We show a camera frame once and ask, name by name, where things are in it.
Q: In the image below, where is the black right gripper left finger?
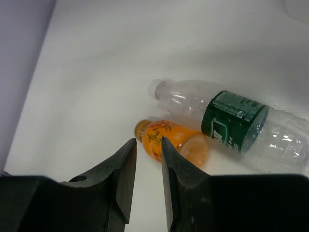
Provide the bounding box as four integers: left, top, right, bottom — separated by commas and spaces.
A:
0, 138, 137, 232

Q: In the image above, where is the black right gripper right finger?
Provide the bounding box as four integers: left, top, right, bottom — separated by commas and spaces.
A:
162, 138, 309, 232

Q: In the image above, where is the orange juice bottle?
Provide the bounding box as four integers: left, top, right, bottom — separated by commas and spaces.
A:
134, 119, 208, 168

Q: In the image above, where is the green label clear bottle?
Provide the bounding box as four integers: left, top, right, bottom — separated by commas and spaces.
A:
148, 79, 309, 174

